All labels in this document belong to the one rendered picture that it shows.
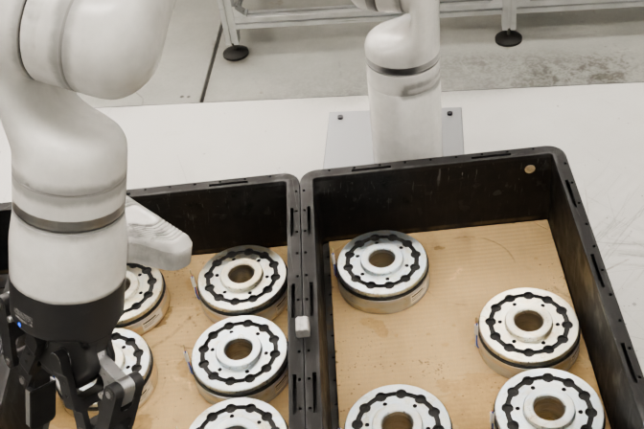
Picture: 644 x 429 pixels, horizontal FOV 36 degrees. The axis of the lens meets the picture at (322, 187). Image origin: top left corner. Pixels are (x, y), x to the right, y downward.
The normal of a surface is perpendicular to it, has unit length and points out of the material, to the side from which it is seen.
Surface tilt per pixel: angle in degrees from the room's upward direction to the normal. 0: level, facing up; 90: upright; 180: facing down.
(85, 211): 86
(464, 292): 0
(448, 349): 0
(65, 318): 81
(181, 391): 0
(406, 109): 89
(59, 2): 32
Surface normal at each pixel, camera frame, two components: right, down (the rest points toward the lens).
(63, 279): 0.14, 0.50
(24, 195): -0.61, 0.31
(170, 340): -0.11, -0.75
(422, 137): 0.39, 0.55
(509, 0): -0.07, 0.66
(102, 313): 0.71, 0.43
